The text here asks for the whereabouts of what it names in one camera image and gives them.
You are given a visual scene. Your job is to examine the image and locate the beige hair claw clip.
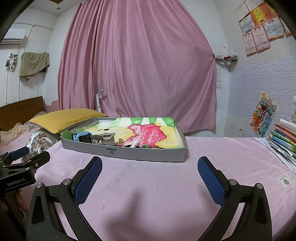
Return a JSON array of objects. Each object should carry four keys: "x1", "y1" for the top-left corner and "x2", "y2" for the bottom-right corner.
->
[{"x1": 91, "y1": 132, "x2": 116, "y2": 145}]

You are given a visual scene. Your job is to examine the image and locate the yellow pillow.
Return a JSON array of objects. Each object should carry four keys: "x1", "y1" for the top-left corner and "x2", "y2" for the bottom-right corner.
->
[{"x1": 29, "y1": 108, "x2": 109, "y2": 134}]

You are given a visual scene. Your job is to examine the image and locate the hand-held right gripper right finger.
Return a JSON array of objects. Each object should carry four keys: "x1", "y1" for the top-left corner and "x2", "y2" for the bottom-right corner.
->
[{"x1": 197, "y1": 156, "x2": 273, "y2": 241}]

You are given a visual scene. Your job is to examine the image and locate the crumpled floral quilt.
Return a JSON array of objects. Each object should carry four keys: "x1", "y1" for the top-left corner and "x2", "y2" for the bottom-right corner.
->
[{"x1": 0, "y1": 111, "x2": 48, "y2": 148}]

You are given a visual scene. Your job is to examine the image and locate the colourful wall poster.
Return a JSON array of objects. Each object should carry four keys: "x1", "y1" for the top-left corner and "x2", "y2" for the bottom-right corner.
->
[{"x1": 251, "y1": 91, "x2": 280, "y2": 138}]

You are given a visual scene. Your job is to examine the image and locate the pink curtain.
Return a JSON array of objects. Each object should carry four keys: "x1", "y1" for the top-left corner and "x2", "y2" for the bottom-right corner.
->
[{"x1": 57, "y1": 0, "x2": 217, "y2": 134}]

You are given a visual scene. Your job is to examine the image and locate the group of wall certificates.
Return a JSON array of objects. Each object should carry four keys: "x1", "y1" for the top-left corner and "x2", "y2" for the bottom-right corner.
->
[{"x1": 235, "y1": 0, "x2": 292, "y2": 57}]

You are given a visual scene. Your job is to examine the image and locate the floral satin pillow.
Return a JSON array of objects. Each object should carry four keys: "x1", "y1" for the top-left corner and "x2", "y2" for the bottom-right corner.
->
[{"x1": 22, "y1": 128, "x2": 62, "y2": 163}]

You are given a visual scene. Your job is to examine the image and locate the wooden headboard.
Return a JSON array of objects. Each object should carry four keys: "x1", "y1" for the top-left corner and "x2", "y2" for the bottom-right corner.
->
[{"x1": 0, "y1": 96, "x2": 46, "y2": 131}]

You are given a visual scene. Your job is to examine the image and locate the wire wall rack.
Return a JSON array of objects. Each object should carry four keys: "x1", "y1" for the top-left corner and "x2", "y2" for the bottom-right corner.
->
[{"x1": 214, "y1": 53, "x2": 239, "y2": 64}]

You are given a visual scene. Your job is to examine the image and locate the pink bed sheet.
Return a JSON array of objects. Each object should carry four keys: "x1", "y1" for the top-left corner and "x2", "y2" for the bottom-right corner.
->
[{"x1": 0, "y1": 133, "x2": 296, "y2": 241}]

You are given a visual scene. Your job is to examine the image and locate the blue smartwatch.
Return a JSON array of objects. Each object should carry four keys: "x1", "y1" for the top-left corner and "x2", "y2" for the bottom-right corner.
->
[{"x1": 71, "y1": 131, "x2": 93, "y2": 144}]

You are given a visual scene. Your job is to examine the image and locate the white air conditioner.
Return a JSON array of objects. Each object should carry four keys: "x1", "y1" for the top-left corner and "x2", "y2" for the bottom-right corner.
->
[{"x1": 0, "y1": 28, "x2": 28, "y2": 46}]

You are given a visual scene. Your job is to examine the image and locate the stack of books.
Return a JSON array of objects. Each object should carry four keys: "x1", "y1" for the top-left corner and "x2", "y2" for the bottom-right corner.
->
[{"x1": 267, "y1": 118, "x2": 296, "y2": 168}]

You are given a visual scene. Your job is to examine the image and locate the person's left hand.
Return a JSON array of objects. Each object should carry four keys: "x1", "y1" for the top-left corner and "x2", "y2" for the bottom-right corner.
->
[{"x1": 13, "y1": 188, "x2": 24, "y2": 211}]

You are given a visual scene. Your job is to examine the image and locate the grey tray with colourful lining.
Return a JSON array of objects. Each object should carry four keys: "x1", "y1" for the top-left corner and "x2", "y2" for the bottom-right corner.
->
[{"x1": 60, "y1": 116, "x2": 187, "y2": 163}]

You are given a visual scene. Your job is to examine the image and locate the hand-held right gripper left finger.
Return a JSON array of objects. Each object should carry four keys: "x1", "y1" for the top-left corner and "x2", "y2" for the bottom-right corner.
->
[{"x1": 26, "y1": 156, "x2": 103, "y2": 241}]

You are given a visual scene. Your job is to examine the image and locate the hanging green cloth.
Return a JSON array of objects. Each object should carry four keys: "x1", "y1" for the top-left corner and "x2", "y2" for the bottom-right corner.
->
[{"x1": 19, "y1": 52, "x2": 50, "y2": 80}]

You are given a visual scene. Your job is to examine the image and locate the white desk lamp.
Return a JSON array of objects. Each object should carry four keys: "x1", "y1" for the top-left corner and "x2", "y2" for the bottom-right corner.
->
[{"x1": 95, "y1": 90, "x2": 104, "y2": 113}]

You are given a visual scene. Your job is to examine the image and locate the white paper sheets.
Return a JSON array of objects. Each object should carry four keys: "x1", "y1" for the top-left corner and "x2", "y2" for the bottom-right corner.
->
[{"x1": 253, "y1": 136, "x2": 271, "y2": 149}]

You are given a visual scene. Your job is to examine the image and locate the small wall calendar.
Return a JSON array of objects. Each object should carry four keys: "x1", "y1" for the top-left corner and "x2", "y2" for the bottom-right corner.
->
[{"x1": 215, "y1": 69, "x2": 223, "y2": 90}]

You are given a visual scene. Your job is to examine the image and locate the colourful painted paper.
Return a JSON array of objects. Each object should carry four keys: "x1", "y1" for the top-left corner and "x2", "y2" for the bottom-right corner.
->
[{"x1": 67, "y1": 117, "x2": 186, "y2": 149}]

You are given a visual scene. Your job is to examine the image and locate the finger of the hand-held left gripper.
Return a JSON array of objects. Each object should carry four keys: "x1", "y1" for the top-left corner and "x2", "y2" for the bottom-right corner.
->
[
  {"x1": 0, "y1": 146, "x2": 30, "y2": 165},
  {"x1": 21, "y1": 151, "x2": 51, "y2": 173}
]

